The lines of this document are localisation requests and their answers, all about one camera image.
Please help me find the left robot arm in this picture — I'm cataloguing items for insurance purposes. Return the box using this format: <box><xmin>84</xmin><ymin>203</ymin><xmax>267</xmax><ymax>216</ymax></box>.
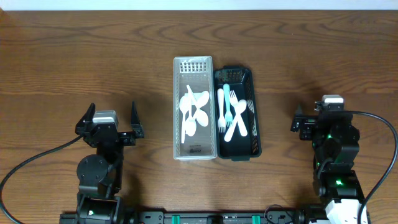
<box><xmin>73</xmin><ymin>102</ymin><xmax>144</xmax><ymax>223</ymax></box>

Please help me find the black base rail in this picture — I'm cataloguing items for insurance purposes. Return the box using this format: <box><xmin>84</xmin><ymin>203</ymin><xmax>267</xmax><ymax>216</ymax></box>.
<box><xmin>58</xmin><ymin>208</ymin><xmax>371</xmax><ymax>224</ymax></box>

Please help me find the white fork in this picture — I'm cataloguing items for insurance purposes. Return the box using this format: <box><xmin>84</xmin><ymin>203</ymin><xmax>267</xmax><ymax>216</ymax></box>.
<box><xmin>217</xmin><ymin>88</ymin><xmax>226</xmax><ymax>133</ymax></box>

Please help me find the clear plastic perforated basket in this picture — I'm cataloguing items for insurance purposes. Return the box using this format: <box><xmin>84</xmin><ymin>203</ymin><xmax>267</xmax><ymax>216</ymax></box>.
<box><xmin>173</xmin><ymin>56</ymin><xmax>217</xmax><ymax>161</ymax></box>

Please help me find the pale green plastic fork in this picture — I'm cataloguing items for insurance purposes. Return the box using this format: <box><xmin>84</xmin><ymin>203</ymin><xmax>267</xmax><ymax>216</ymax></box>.
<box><xmin>223</xmin><ymin>83</ymin><xmax>233</xmax><ymax>127</ymax></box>

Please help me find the white spoon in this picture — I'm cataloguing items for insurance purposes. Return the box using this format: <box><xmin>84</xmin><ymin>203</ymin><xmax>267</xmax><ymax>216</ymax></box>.
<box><xmin>224</xmin><ymin>100</ymin><xmax>247</xmax><ymax>142</ymax></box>
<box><xmin>179</xmin><ymin>96</ymin><xmax>192</xmax><ymax>144</ymax></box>
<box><xmin>187</xmin><ymin>85</ymin><xmax>209</xmax><ymax>127</ymax></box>
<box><xmin>193</xmin><ymin>91</ymin><xmax>210</xmax><ymax>111</ymax></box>
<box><xmin>185</xmin><ymin>105</ymin><xmax>197</xmax><ymax>137</ymax></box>

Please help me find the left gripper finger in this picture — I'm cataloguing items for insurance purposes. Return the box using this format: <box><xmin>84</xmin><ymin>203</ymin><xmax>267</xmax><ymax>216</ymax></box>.
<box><xmin>75</xmin><ymin>103</ymin><xmax>95</xmax><ymax>134</ymax></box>
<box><xmin>130</xmin><ymin>101</ymin><xmax>144</xmax><ymax>139</ymax></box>

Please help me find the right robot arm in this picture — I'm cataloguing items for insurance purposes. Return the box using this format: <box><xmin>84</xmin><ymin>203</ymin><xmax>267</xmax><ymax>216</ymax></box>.
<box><xmin>290</xmin><ymin>101</ymin><xmax>371</xmax><ymax>223</ymax></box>

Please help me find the white fork diagonal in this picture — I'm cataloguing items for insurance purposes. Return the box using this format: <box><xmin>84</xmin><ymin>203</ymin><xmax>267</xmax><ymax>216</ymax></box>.
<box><xmin>229</xmin><ymin>90</ymin><xmax>248</xmax><ymax>137</ymax></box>

